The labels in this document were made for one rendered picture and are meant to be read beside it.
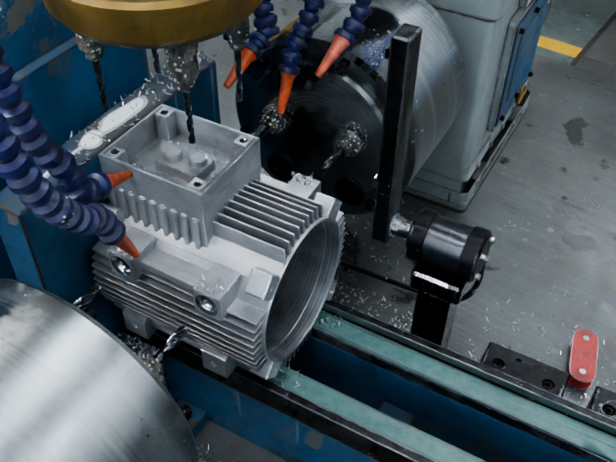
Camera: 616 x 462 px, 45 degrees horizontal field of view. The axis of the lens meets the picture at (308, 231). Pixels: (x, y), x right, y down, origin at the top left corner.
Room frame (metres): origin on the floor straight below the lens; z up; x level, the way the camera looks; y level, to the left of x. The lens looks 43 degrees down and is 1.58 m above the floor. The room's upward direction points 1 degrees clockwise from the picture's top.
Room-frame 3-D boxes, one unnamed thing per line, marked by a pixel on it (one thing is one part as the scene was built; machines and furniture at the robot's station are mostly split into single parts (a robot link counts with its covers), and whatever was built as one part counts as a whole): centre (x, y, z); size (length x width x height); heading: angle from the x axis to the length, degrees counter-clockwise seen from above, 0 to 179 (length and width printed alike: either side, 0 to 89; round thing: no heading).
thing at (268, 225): (0.55, 0.09, 1.02); 0.20 x 0.19 x 0.19; 61
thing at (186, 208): (0.57, 0.12, 1.11); 0.12 x 0.11 x 0.07; 61
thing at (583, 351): (0.58, -0.36, 0.81); 0.09 x 0.03 x 0.02; 161
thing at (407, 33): (0.61, -0.09, 1.12); 0.04 x 0.03 x 0.26; 61
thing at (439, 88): (0.85, -0.07, 1.04); 0.41 x 0.25 x 0.25; 151
